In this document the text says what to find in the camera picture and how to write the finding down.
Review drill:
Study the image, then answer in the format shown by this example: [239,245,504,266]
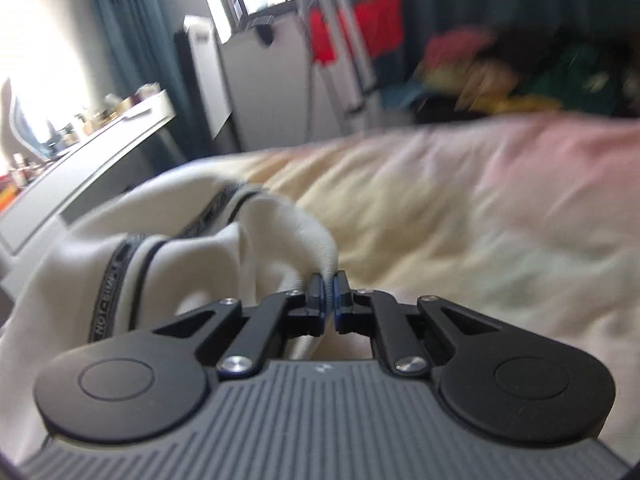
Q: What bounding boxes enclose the narrow teal curtain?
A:
[85,0,206,156]

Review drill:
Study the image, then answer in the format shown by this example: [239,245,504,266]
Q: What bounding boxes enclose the white radiator heater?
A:
[174,15,236,153]

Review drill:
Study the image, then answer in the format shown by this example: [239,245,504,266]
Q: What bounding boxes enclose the white desk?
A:
[0,90,177,256]

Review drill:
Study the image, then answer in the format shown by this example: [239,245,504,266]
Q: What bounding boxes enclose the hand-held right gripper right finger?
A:
[332,270,502,377]

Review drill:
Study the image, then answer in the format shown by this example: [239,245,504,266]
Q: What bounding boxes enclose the clutter of small desk bottles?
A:
[0,82,161,191]

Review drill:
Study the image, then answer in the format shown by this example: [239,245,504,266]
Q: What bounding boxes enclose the white pants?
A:
[0,157,342,467]

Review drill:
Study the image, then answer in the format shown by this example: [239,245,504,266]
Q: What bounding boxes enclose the pile of mixed clothes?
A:
[385,25,640,122]

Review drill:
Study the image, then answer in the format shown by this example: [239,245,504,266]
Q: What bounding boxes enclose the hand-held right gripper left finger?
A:
[152,273,329,379]

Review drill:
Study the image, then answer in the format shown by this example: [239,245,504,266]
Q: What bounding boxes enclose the red cloth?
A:
[307,0,405,63]

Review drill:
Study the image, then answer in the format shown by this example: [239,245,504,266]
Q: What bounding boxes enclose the white exercise machine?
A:
[295,0,381,126]

